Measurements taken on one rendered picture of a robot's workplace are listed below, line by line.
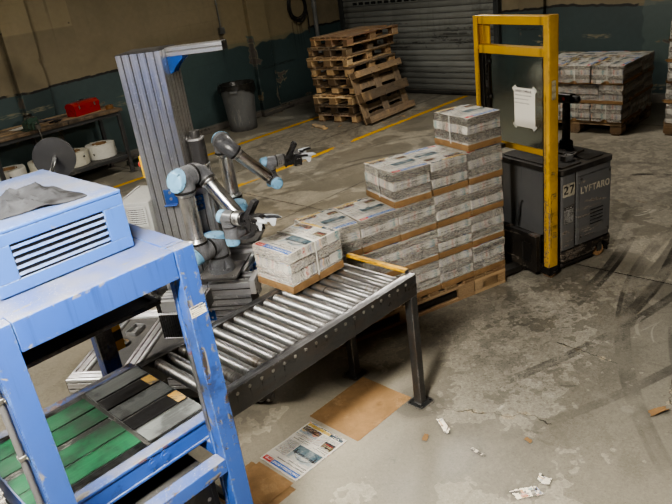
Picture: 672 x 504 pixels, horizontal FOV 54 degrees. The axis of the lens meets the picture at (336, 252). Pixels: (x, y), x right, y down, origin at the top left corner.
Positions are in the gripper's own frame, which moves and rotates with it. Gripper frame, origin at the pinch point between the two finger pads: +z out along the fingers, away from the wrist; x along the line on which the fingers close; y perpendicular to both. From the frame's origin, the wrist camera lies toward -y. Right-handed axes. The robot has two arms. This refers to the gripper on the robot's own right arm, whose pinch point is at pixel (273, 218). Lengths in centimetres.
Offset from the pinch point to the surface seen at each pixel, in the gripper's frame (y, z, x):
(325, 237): 17.2, 7.5, -32.2
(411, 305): 54, 49, -48
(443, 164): -1, 18, -156
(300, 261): 25.6, 3.7, -14.3
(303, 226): 15.1, -11.9, -39.3
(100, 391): 56, -27, 90
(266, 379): 56, 31, 50
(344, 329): 49, 40, 2
